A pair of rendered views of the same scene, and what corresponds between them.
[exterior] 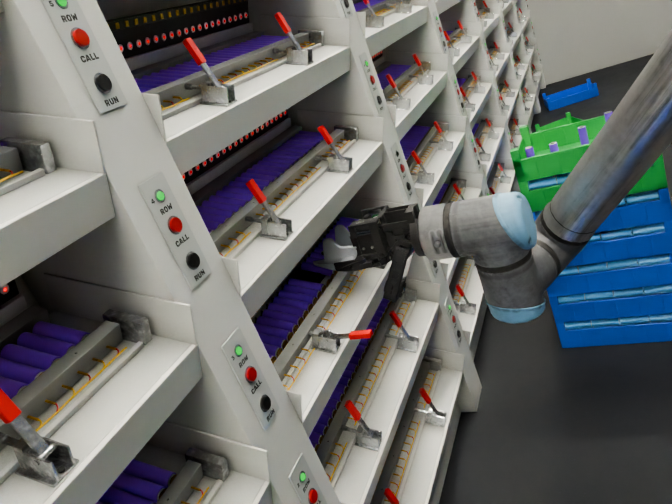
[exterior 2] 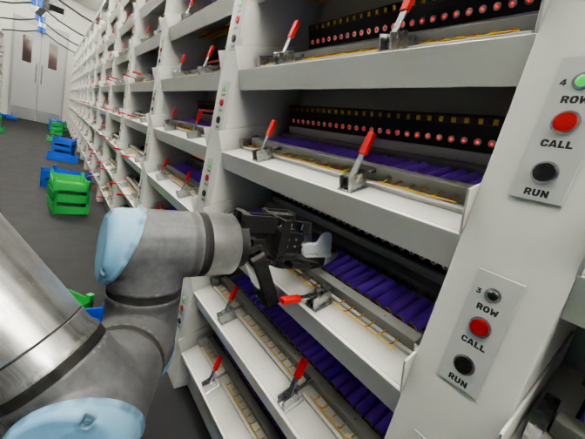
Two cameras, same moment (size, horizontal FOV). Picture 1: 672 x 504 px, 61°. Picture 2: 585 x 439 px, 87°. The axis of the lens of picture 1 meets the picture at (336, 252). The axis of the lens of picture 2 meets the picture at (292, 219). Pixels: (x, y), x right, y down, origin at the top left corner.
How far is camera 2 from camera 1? 1.25 m
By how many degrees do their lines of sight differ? 104
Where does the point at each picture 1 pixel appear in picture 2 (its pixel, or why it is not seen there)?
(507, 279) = not seen: hidden behind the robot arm
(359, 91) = (505, 131)
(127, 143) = (229, 64)
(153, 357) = not seen: hidden behind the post
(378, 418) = (237, 332)
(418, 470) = (235, 424)
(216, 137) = (259, 80)
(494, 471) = not seen: outside the picture
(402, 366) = (269, 378)
